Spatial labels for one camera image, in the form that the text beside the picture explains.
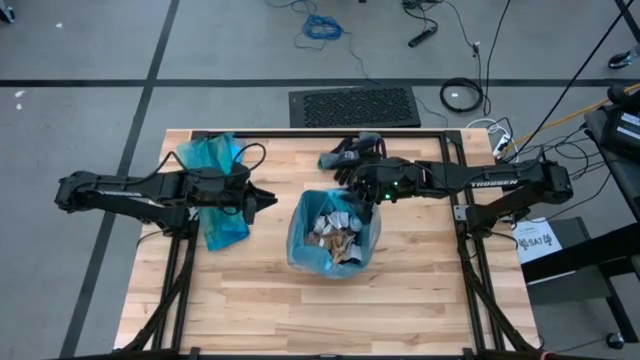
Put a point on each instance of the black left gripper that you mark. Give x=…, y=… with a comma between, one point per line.
x=220, y=190

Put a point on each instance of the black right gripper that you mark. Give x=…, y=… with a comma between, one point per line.
x=400, y=180

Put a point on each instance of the white paper sheet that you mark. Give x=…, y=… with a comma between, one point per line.
x=339, y=219

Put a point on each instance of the blue plastic trash bag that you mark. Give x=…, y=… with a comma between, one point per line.
x=220, y=235
x=310, y=260

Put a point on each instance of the pale paper ball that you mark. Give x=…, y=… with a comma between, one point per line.
x=320, y=223

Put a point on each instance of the large brown paper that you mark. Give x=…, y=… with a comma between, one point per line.
x=341, y=246

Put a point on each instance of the white black paper cup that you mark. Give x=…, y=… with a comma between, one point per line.
x=354, y=252

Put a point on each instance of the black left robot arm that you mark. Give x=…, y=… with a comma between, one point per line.
x=125, y=192

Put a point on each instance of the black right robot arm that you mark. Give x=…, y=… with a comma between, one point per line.
x=500, y=182

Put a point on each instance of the black gloves pile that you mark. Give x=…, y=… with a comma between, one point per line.
x=345, y=175

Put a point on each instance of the grey work glove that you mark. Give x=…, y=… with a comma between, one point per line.
x=332, y=161

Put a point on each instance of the black perforated floor mat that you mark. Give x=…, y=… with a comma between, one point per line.
x=355, y=107

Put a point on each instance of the white power strip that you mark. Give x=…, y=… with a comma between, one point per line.
x=501, y=145

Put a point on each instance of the black power strip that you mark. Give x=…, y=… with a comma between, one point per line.
x=422, y=36

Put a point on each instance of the white printed label sheet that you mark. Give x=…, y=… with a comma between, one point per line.
x=537, y=242

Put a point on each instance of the dark grey rolling cart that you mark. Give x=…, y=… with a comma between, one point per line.
x=570, y=235

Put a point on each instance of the black equipment case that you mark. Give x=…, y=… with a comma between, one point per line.
x=622, y=132

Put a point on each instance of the office chair caster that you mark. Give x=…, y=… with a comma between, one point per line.
x=622, y=60

